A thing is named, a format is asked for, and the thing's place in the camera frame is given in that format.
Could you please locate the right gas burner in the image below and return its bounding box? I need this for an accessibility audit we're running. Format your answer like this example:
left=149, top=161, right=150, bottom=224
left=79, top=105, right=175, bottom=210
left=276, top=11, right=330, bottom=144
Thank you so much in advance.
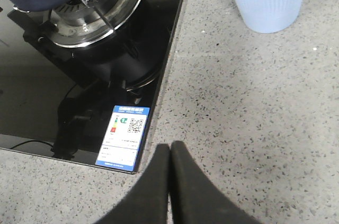
left=9, top=0, right=161, bottom=90

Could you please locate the blue energy label sticker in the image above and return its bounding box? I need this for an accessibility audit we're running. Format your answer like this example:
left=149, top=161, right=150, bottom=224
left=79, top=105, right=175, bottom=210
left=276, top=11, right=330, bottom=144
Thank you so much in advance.
left=95, top=105, right=150, bottom=172

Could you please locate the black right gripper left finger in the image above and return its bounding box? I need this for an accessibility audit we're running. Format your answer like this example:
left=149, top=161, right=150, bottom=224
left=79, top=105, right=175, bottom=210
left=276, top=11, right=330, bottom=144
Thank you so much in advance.
left=97, top=144, right=170, bottom=223

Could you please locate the black glass gas stove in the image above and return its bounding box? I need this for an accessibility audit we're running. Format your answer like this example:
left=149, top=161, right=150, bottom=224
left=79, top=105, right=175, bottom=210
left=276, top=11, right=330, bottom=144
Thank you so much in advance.
left=1, top=0, right=182, bottom=173

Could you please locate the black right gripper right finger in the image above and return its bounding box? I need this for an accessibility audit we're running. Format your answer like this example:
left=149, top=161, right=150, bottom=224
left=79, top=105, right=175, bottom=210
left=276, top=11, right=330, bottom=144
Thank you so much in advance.
left=169, top=141, right=259, bottom=223

